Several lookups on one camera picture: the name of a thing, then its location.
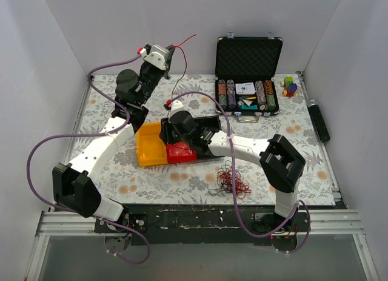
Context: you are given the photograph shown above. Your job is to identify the red thin wire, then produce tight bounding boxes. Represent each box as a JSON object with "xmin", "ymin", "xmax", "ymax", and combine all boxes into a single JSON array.
[{"xmin": 169, "ymin": 33, "xmax": 198, "ymax": 150}]

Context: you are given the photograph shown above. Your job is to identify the red black wires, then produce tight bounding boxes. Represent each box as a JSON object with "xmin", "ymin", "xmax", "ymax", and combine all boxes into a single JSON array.
[{"xmin": 207, "ymin": 160, "xmax": 252, "ymax": 200}]

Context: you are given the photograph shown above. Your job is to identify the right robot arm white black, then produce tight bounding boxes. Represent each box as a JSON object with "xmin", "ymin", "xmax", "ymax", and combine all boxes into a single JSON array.
[{"xmin": 159, "ymin": 111, "xmax": 306, "ymax": 231}]

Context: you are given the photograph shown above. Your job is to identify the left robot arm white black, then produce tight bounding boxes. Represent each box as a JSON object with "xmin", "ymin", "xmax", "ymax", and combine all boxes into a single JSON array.
[{"xmin": 52, "ymin": 44, "xmax": 175, "ymax": 232}]

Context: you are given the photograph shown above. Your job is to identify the black plastic bin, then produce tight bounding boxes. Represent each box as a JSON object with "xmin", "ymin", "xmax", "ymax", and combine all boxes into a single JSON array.
[{"xmin": 191, "ymin": 115, "xmax": 221, "ymax": 160}]

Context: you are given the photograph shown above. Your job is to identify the red plastic bin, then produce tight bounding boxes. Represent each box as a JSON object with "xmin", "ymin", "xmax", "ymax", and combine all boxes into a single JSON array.
[{"xmin": 166, "ymin": 142, "xmax": 198, "ymax": 164}]

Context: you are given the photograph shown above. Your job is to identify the yellow plastic bin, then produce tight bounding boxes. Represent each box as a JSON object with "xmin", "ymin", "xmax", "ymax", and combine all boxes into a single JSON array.
[{"xmin": 136, "ymin": 122, "xmax": 168, "ymax": 167}]

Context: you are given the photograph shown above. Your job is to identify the floral table mat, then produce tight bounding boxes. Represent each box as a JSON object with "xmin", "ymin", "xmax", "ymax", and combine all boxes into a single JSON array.
[{"xmin": 72, "ymin": 75, "xmax": 335, "ymax": 206}]

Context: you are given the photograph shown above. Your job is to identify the white playing card deck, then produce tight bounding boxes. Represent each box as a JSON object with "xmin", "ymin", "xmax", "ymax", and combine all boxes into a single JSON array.
[{"xmin": 235, "ymin": 83, "xmax": 256, "ymax": 95}]

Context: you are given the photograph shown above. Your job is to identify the black poker chip case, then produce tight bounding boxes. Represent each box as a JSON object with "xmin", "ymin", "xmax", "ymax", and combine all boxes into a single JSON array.
[{"xmin": 215, "ymin": 33, "xmax": 283, "ymax": 118}]

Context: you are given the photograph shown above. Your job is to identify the colourful toy block train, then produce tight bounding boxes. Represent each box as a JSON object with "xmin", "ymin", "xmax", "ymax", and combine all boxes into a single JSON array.
[{"xmin": 280, "ymin": 76, "xmax": 298, "ymax": 98}]

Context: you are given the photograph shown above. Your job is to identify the black cylindrical flashlight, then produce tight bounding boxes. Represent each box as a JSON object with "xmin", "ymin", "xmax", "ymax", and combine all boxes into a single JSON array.
[{"xmin": 307, "ymin": 99, "xmax": 330, "ymax": 143}]

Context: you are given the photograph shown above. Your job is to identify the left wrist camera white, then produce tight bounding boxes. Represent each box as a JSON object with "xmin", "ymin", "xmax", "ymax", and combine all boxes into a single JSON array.
[{"xmin": 137, "ymin": 44, "xmax": 170, "ymax": 70}]

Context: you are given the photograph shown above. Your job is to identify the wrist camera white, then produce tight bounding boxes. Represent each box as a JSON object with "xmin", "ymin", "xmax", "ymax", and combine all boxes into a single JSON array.
[
  {"xmin": 137, "ymin": 44, "xmax": 170, "ymax": 70},
  {"xmin": 164, "ymin": 100, "xmax": 185, "ymax": 118}
]

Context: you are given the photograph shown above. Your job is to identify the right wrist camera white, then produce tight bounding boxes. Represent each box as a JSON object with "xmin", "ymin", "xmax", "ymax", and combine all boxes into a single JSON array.
[{"xmin": 164, "ymin": 100, "xmax": 185, "ymax": 118}]

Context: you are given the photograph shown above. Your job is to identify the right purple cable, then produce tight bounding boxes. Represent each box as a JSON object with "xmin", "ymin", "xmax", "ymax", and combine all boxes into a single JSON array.
[{"xmin": 171, "ymin": 91, "xmax": 312, "ymax": 254}]

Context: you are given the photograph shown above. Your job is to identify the purple cable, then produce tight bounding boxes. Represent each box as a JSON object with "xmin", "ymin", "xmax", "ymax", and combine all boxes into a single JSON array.
[
  {"xmin": 171, "ymin": 91, "xmax": 312, "ymax": 254},
  {"xmin": 26, "ymin": 55, "xmax": 151, "ymax": 265}
]

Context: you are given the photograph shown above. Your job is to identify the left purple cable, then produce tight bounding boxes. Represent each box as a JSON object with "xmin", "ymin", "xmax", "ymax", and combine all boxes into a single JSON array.
[{"xmin": 26, "ymin": 55, "xmax": 151, "ymax": 265}]

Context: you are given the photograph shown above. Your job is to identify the aluminium frame rail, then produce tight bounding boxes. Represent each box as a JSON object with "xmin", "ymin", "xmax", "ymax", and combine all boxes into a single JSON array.
[{"xmin": 36, "ymin": 209, "xmax": 364, "ymax": 236}]

